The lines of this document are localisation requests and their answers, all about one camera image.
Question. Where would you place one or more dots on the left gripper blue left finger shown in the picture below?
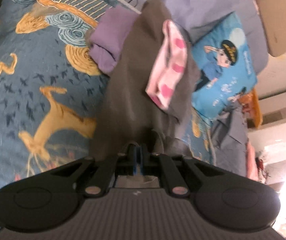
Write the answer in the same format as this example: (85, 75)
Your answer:
(107, 172)

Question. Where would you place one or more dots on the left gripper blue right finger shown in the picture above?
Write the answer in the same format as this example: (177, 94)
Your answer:
(164, 168)

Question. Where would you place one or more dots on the grey sweatshirt with print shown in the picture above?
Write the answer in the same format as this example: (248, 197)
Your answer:
(128, 115)

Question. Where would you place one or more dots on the pink towel on duvet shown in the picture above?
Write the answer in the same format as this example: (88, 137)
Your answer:
(251, 166)

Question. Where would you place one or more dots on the blue floral quilt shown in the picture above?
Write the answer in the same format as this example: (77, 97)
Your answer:
(49, 86)

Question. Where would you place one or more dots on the orange plush toy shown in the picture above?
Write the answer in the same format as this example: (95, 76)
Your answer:
(251, 108)

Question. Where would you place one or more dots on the blue cartoon police pillow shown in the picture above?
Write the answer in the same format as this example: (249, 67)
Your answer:
(226, 69)

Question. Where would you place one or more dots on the folded purple garment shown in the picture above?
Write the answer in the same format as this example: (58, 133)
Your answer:
(106, 41)

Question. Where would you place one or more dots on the grey-blue duvet with lettering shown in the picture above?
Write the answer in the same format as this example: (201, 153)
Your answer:
(184, 65)

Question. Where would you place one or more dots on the beige headrest cushion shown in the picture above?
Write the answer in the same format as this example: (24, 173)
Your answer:
(273, 16)

